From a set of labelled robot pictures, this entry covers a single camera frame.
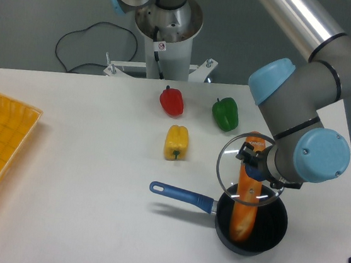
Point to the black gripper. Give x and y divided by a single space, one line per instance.
263 166

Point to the glass lid blue knob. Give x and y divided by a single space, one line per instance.
238 172

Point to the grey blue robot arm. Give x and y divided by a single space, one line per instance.
288 97

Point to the orange baguette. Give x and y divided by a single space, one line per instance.
243 217

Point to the green bell pepper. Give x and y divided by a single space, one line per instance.
225 114

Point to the yellow bell pepper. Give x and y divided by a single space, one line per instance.
176 143

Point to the red bell pepper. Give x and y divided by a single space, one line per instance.
171 100

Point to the dark pot blue handle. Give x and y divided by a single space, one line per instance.
269 228

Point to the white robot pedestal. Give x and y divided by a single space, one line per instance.
168 42

